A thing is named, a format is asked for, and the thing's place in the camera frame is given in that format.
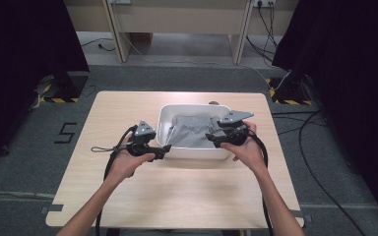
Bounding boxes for person's right hand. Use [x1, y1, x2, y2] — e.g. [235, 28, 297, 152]
[220, 120, 268, 174]

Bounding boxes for grey wrist strap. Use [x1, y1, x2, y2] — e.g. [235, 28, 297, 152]
[91, 146, 121, 153]

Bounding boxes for person's left hand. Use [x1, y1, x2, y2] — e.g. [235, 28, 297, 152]
[110, 144, 158, 182]

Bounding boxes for short black floor cable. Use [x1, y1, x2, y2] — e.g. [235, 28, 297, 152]
[80, 37, 116, 53]

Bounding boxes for black curtain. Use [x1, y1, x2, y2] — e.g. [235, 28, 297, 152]
[271, 0, 378, 232]
[0, 0, 91, 169]

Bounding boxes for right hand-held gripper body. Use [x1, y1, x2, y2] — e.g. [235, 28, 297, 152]
[216, 110, 255, 148]

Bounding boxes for grey cloth shorts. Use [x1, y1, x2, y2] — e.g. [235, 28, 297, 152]
[165, 114, 225, 149]

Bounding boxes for black socket cables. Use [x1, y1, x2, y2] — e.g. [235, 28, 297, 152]
[245, 2, 281, 64]

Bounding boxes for beige wooden desk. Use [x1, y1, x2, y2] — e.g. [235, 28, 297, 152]
[63, 0, 300, 65]

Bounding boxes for white plastic bin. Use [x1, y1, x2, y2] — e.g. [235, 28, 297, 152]
[156, 103, 234, 160]

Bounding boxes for white wall socket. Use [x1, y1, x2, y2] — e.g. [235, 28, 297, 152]
[252, 0, 277, 9]

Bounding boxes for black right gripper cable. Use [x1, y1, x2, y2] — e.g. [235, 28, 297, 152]
[246, 128, 275, 236]

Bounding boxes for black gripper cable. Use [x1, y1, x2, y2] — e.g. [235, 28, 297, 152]
[94, 124, 139, 236]
[246, 128, 275, 236]

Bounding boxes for black stand base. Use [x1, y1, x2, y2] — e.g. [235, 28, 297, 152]
[42, 71, 90, 100]
[270, 76, 313, 103]

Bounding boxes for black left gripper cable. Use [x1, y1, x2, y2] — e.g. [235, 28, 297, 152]
[94, 124, 139, 236]

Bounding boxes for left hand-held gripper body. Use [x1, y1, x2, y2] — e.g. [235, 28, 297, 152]
[125, 119, 160, 157]

